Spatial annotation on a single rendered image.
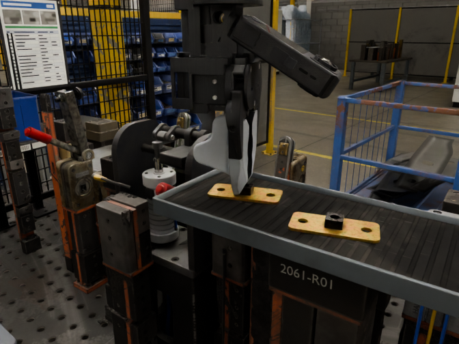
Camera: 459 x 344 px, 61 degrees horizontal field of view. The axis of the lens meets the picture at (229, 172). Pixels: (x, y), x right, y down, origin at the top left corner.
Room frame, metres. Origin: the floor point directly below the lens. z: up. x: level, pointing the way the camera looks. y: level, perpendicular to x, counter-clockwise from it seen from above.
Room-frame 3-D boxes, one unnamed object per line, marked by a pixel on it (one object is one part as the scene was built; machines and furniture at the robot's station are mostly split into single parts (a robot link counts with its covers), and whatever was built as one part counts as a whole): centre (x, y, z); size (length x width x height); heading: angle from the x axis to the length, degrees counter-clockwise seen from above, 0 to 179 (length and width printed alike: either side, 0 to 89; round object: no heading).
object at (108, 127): (1.28, 0.43, 0.88); 0.08 x 0.08 x 0.36; 55
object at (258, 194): (0.42, -0.02, 1.17); 0.08 x 0.04 x 0.01; 74
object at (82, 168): (0.89, 0.37, 0.88); 0.07 x 0.06 x 0.35; 145
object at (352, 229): (0.34, -0.10, 1.17); 0.08 x 0.04 x 0.01; 71
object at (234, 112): (0.40, -0.01, 1.26); 0.05 x 0.02 x 0.09; 164
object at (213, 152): (0.41, 0.01, 1.21); 0.06 x 0.03 x 0.09; 74
